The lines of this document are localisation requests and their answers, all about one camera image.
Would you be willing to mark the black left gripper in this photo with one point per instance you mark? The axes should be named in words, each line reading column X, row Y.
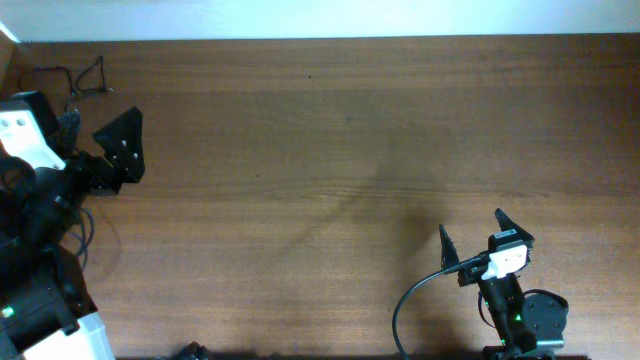
column 100, row 173

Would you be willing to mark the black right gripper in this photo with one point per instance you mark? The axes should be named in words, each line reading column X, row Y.
column 473, row 275

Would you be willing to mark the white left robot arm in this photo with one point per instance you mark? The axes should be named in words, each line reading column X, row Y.
column 46, row 309

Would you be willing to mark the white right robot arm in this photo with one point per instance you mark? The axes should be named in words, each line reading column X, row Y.
column 530, row 324

